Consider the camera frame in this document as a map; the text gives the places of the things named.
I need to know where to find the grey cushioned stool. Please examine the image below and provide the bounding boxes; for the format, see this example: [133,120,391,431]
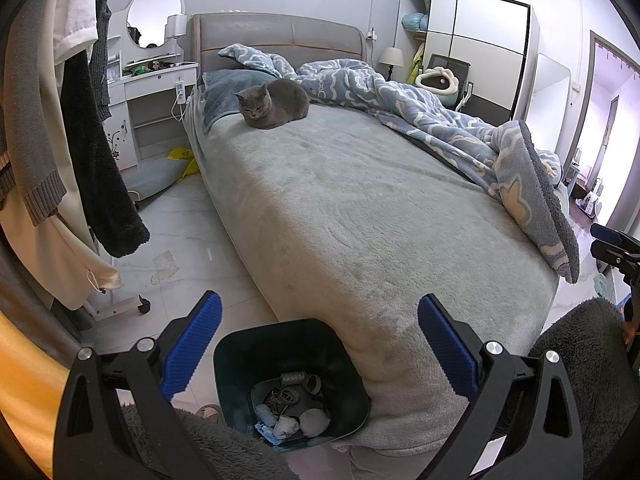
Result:
[122,157,196,209]

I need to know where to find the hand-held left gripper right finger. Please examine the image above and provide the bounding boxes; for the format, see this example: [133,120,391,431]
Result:
[417,293,587,480]

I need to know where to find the white wardrobe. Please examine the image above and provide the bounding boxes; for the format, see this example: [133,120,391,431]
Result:
[394,0,541,129]

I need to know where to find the black fleece garment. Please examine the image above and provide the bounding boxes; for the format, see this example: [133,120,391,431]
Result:
[59,50,151,260]

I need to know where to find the blue-grey pillow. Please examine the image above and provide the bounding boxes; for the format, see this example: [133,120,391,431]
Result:
[201,69,281,136]

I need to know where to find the grey knit cardigan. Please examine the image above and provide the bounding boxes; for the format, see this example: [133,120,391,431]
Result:
[0,25,69,229]

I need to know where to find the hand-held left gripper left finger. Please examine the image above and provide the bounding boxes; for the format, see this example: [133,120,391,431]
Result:
[51,289,224,480]

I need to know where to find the orange curtain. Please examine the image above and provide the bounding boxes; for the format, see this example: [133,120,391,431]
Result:
[0,305,71,476]

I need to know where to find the white standing panel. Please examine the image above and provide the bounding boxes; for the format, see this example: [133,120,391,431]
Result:
[522,52,572,171]

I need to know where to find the white shirt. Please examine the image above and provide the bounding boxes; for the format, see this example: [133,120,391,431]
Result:
[52,0,101,66]

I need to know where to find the grey bed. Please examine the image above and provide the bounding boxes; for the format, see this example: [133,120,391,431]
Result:
[182,12,582,454]

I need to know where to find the yellow plastic bag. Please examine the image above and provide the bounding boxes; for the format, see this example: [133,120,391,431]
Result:
[167,146,199,179]

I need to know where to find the blue wipes packet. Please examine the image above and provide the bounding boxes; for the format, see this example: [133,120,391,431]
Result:
[253,422,281,444]

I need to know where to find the dark green bin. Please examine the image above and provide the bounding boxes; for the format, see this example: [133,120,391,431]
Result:
[212,317,372,456]

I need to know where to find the beige coat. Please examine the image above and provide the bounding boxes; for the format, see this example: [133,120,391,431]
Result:
[0,0,124,311]

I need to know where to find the blue patterned blanket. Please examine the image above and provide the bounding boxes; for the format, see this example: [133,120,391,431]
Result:
[217,42,581,284]

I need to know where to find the round mirror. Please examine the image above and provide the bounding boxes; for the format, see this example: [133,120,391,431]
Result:
[125,0,184,51]

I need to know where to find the white sock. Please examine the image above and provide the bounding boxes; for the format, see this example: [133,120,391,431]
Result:
[298,408,331,434]

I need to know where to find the grey knit vest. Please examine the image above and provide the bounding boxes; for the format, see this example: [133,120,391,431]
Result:
[87,0,116,124]

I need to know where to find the yellow-green item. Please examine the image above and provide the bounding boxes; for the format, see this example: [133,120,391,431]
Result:
[405,42,426,89]

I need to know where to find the black office chair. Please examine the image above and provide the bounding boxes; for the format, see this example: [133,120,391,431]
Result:
[422,54,476,111]

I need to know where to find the white dressing table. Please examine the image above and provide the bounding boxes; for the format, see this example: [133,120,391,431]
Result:
[102,35,200,171]

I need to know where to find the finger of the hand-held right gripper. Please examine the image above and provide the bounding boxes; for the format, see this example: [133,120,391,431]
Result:
[590,241,640,274]
[590,222,640,248]

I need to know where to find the white clothes rack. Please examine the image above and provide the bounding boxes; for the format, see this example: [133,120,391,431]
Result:
[82,230,151,321]

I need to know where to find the grey cat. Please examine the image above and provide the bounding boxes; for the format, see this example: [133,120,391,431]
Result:
[234,77,311,131]

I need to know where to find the cream shade table lamp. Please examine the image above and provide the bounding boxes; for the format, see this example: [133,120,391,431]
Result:
[377,47,406,84]

